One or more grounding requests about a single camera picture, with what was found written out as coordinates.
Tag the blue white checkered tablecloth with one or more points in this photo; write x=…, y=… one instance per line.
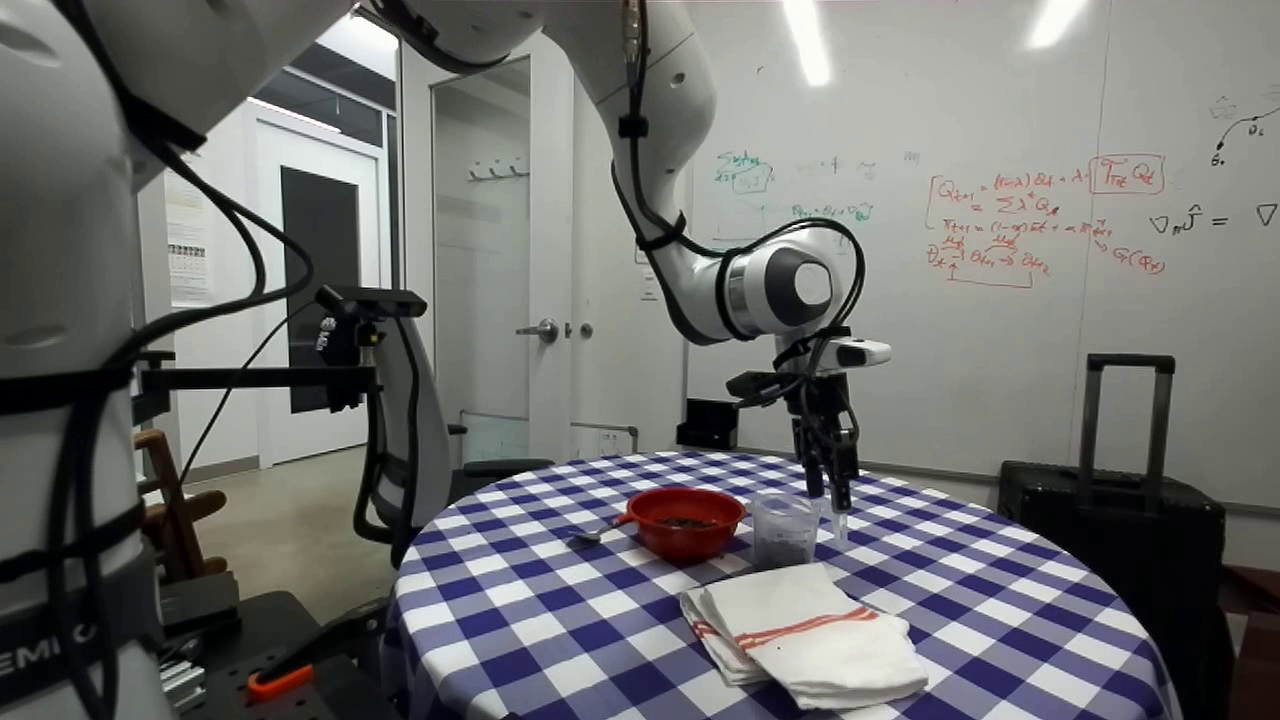
x=562, y=627

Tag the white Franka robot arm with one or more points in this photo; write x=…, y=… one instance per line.
x=67, y=266

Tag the grey office chair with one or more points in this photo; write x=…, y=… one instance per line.
x=410, y=442

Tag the black horizontal mount bar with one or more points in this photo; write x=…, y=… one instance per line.
x=243, y=376

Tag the black camera on stand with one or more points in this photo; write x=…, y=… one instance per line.
x=366, y=314

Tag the red bowl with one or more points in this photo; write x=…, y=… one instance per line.
x=685, y=521

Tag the white door with dark window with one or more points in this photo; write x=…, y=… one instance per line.
x=318, y=280

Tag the wooden stand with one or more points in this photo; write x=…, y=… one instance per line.
x=175, y=513

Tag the clear plastic measuring jug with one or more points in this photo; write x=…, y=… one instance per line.
x=785, y=529

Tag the black robot mounting stand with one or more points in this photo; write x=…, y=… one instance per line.
x=281, y=632

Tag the small black box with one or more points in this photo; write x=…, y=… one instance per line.
x=710, y=426

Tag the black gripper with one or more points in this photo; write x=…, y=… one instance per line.
x=823, y=396

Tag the white towel with red stripe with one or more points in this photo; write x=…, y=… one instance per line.
x=813, y=640

